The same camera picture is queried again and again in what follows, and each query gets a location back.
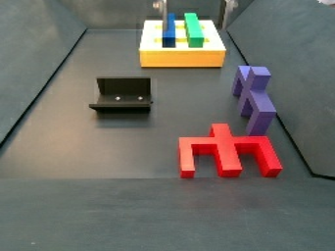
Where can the red m-shaped block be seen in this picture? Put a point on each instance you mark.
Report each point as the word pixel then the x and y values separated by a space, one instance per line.
pixel 226 147

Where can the green bar block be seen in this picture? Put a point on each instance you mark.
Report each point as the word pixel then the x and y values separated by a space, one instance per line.
pixel 195 37

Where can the purple m-shaped block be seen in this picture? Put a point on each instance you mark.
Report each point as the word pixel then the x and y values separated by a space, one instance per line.
pixel 254 102

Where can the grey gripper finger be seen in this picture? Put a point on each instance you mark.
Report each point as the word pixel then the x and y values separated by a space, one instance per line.
pixel 230 5
pixel 160 5

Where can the yellow slotted board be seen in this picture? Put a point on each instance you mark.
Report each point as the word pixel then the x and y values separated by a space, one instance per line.
pixel 180 56

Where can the blue bar block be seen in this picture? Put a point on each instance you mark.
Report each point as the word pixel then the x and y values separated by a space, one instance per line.
pixel 168 31

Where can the black angle bracket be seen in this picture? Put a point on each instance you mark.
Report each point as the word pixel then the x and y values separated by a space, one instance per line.
pixel 123 93

